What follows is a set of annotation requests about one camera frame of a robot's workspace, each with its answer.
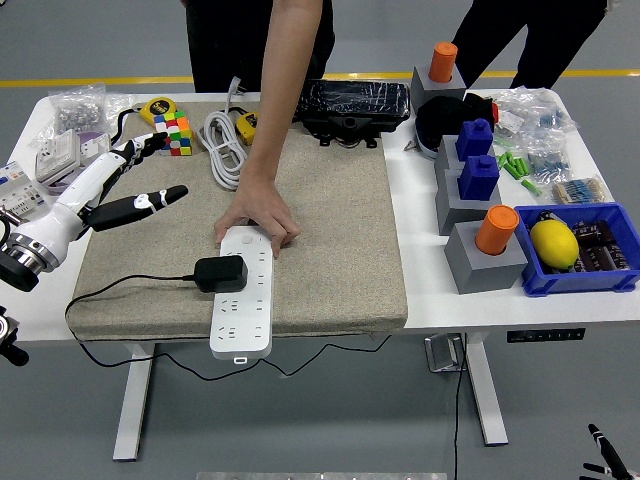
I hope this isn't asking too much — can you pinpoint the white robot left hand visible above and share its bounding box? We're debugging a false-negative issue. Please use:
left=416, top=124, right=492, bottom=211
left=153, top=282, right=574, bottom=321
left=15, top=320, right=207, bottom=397
left=14, top=131, right=190, bottom=262

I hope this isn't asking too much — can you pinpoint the person's left hand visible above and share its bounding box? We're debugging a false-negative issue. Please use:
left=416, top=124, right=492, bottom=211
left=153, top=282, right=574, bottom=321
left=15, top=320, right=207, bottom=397
left=214, top=172, right=301, bottom=259

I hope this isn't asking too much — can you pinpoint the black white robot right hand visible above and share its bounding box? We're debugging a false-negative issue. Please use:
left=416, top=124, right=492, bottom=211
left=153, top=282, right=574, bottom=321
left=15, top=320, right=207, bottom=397
left=579, top=423, right=640, bottom=480

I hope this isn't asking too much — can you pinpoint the white power strip cable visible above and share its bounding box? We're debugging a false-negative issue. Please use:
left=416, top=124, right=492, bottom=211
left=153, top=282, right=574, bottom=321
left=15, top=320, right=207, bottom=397
left=197, top=75, right=250, bottom=192

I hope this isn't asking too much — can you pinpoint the black plug adapter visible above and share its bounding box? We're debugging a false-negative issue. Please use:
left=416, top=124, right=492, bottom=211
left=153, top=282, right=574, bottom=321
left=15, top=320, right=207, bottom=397
left=193, top=255, right=249, bottom=294

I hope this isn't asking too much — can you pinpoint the white power strip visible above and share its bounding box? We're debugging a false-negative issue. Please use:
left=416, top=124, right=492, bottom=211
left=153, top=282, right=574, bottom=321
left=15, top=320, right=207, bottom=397
left=209, top=224, right=275, bottom=366

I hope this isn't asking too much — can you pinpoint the white circuit breaker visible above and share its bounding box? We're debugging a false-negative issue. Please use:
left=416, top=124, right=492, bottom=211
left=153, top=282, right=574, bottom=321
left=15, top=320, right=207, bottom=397
left=0, top=162, right=45, bottom=221

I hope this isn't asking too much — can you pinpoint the grey-brown mat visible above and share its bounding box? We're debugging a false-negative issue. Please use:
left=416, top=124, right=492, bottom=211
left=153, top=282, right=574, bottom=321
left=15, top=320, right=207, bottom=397
left=66, top=102, right=409, bottom=341

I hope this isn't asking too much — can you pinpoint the clear bag of screws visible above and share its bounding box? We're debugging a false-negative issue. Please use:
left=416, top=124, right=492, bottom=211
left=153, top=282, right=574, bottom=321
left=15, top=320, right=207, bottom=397
left=29, top=82, right=136, bottom=151

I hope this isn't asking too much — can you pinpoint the yellow tape measure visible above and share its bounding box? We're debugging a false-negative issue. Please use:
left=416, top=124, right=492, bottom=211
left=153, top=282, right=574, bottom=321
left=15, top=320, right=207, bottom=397
left=234, top=110, right=260, bottom=146
left=138, top=97, right=177, bottom=126

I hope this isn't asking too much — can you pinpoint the colourful puzzle cube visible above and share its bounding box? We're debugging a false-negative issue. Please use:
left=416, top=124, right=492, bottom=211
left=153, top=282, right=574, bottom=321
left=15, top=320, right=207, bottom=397
left=153, top=110, right=194, bottom=157

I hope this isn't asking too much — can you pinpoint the black table control panel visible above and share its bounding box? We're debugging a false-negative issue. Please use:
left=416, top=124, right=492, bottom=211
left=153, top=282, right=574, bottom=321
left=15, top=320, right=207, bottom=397
left=506, top=327, right=586, bottom=344

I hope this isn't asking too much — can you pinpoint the white table leg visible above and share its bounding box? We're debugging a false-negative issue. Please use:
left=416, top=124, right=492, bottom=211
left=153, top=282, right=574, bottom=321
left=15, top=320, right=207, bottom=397
left=462, top=332, right=510, bottom=447
left=112, top=342, right=155, bottom=462

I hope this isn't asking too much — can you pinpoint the black film-wrapped device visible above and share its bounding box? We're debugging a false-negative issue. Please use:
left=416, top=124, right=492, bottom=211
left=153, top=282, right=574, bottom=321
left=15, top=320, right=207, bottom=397
left=297, top=78, right=412, bottom=149

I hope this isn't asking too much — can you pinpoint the person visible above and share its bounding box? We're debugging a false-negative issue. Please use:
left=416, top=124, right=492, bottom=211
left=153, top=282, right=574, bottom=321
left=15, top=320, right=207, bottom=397
left=184, top=0, right=336, bottom=94
left=452, top=0, right=609, bottom=90

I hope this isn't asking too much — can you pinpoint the blue plastic bin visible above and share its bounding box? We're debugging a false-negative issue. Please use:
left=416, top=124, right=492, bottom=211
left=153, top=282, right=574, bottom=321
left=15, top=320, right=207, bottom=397
left=513, top=201, right=640, bottom=297

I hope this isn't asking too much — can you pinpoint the grey block with square hole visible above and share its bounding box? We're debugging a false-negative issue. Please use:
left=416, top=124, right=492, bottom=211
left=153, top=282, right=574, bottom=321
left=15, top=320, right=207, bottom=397
left=434, top=168, right=503, bottom=236
left=433, top=134, right=496, bottom=189

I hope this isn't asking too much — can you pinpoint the black cap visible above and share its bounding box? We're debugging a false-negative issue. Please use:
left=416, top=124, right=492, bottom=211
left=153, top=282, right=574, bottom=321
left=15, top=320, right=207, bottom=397
left=414, top=92, right=496, bottom=160

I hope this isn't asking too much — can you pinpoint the grey block with round hole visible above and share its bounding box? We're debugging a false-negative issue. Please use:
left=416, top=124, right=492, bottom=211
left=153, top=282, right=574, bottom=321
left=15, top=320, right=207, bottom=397
left=409, top=63, right=467, bottom=109
left=443, top=219, right=529, bottom=295

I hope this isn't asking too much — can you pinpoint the blue stepped block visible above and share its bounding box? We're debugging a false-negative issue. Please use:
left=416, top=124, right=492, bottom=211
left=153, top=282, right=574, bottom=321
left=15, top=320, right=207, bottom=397
left=454, top=118, right=494, bottom=162
left=457, top=154, right=500, bottom=202

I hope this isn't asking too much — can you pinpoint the yellow lemon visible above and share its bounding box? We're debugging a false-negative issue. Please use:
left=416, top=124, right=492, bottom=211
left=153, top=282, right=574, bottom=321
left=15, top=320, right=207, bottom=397
left=529, top=219, right=580, bottom=267

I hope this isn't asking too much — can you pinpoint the orange cylinder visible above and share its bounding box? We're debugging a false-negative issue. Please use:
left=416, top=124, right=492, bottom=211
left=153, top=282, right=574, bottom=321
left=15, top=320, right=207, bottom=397
left=473, top=203, right=520, bottom=257
left=428, top=41, right=459, bottom=84

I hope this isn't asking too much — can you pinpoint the clear bag of taped resistors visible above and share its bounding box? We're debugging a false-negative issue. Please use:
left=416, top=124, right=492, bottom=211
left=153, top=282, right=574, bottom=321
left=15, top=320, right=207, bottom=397
left=549, top=174, right=614, bottom=205

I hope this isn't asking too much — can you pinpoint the clear bag of blue resistors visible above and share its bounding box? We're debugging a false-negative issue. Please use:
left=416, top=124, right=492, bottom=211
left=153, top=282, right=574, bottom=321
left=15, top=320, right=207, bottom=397
left=519, top=137, right=574, bottom=184
left=492, top=85, right=581, bottom=137

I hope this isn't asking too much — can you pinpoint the white wall socket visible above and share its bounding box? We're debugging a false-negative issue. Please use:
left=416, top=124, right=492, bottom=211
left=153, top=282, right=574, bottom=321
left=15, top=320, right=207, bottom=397
left=34, top=128, right=81, bottom=184
left=78, top=132, right=112, bottom=157

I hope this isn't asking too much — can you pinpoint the black lanyard cord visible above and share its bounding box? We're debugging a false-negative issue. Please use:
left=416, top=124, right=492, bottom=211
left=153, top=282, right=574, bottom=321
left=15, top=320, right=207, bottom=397
left=110, top=106, right=146, bottom=147

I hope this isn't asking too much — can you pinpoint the thin black adapter cord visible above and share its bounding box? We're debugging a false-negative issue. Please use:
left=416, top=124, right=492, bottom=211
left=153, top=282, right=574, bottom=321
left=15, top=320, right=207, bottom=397
left=63, top=271, right=392, bottom=384

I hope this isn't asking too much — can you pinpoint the black hanging cable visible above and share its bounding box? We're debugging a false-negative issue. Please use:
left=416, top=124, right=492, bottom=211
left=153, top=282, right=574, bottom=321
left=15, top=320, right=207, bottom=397
left=452, top=333, right=469, bottom=480

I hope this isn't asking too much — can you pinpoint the silver metal bracket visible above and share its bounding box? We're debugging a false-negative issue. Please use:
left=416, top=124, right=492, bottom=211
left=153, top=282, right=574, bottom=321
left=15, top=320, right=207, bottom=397
left=424, top=333, right=467, bottom=374

